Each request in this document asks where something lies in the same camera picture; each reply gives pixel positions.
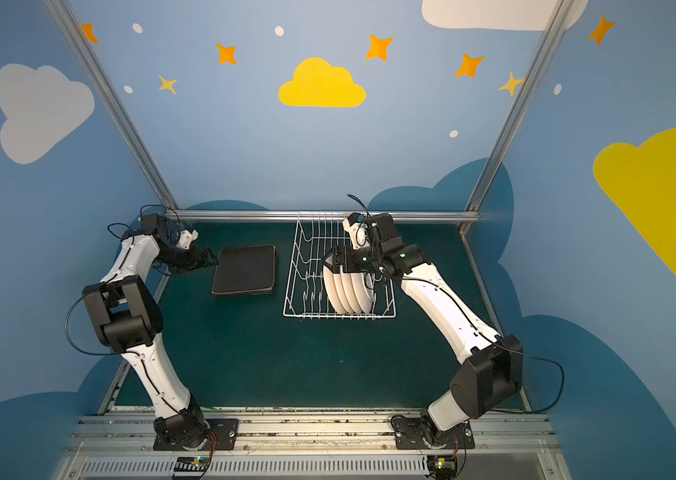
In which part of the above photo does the white round plate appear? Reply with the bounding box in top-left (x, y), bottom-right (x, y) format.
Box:
top-left (340, 271), bottom-right (364, 315)
top-left (350, 273), bottom-right (375, 315)
top-left (323, 268), bottom-right (346, 315)
top-left (333, 273), bottom-right (355, 314)

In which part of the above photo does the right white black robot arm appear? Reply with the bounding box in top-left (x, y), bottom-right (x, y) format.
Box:
top-left (322, 212), bottom-right (523, 449)

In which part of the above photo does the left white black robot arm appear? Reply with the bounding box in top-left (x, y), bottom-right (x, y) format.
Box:
top-left (81, 214), bottom-right (215, 450)

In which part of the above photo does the left small circuit board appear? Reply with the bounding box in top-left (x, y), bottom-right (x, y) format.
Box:
top-left (170, 456), bottom-right (211, 480)

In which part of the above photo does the small circuit board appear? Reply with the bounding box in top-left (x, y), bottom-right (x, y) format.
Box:
top-left (426, 456), bottom-right (459, 480)
top-left (170, 456), bottom-right (211, 480)

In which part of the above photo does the right small circuit board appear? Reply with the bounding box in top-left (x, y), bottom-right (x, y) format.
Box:
top-left (426, 456), bottom-right (459, 480)

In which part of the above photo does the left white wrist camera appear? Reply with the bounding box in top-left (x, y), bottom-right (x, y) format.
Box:
top-left (176, 229), bottom-right (199, 250)

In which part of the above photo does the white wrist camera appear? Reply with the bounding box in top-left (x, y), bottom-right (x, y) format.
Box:
top-left (176, 229), bottom-right (199, 250)
top-left (342, 212), bottom-right (371, 250)

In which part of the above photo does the white wire dish rack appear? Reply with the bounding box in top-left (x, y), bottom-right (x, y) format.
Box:
top-left (283, 220), bottom-right (397, 320)

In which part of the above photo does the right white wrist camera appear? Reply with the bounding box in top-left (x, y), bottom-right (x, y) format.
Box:
top-left (342, 212), bottom-right (371, 250)

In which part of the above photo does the rear aluminium frame rail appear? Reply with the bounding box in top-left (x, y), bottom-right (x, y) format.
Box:
top-left (166, 210), bottom-right (480, 224)

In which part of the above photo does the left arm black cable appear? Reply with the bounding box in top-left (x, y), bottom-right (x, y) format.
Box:
top-left (63, 203), bottom-right (183, 358)

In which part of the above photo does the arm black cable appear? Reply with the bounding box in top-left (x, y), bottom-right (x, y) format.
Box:
top-left (346, 193), bottom-right (567, 415)
top-left (63, 203), bottom-right (183, 358)

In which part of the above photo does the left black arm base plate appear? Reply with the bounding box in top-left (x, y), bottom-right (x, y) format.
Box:
top-left (153, 418), bottom-right (240, 452)

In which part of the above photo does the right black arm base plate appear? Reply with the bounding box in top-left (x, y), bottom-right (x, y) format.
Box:
top-left (389, 414), bottom-right (475, 450)

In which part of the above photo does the front aluminium rail bed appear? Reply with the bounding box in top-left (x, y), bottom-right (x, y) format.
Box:
top-left (53, 407), bottom-right (572, 479)

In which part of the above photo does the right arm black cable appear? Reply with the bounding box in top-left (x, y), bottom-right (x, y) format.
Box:
top-left (346, 193), bottom-right (567, 415)

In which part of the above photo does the left aluminium frame post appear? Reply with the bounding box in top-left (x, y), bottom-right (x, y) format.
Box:
top-left (44, 0), bottom-right (179, 210)

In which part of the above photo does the aluminium frame post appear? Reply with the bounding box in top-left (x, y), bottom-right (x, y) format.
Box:
top-left (465, 0), bottom-right (577, 217)
top-left (44, 0), bottom-right (179, 210)

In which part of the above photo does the right aluminium frame post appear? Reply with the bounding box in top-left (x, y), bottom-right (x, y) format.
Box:
top-left (465, 0), bottom-right (577, 217)

